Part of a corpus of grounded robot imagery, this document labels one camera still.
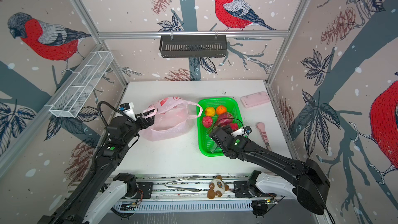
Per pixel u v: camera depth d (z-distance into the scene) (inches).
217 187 28.7
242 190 28.7
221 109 38.4
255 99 42.6
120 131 22.5
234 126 30.9
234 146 21.9
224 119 35.7
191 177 30.3
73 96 28.8
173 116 39.9
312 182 15.2
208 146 34.5
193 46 41.6
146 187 29.1
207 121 36.3
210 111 37.5
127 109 26.2
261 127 36.4
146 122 27.5
